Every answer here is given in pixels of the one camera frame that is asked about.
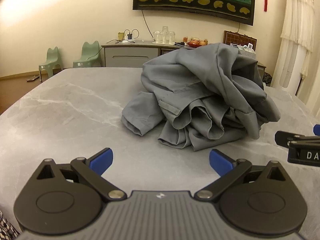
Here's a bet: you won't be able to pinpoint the red fruit plate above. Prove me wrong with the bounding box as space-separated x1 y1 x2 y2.
187 38 208 47

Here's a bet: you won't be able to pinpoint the wooden chess board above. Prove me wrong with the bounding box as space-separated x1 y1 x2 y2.
223 30 257 50

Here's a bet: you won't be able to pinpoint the white basket of bottles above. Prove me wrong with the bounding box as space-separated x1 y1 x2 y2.
230 44 257 61

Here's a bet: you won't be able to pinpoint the person's checkered clothing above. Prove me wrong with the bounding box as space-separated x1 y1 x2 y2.
0 210 21 240

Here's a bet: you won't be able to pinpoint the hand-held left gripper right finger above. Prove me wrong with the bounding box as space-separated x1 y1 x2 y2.
194 149 285 202

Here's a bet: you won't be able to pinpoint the green plastic chair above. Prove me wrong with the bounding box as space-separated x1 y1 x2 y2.
73 41 102 68
39 46 62 78

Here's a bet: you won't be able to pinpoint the gray pants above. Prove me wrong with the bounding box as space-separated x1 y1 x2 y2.
121 43 281 152

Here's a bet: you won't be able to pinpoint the gray low cabinet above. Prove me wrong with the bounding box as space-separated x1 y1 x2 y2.
101 41 193 68

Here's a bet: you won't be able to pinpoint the black television cable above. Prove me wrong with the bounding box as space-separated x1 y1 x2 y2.
141 10 153 41

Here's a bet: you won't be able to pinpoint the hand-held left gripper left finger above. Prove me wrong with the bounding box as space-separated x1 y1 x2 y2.
36 148 127 202

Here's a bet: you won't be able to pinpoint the white lace curtain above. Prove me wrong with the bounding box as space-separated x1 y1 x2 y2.
280 0 316 53

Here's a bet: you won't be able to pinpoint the white floor air conditioner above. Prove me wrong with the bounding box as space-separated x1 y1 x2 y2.
272 37 304 95

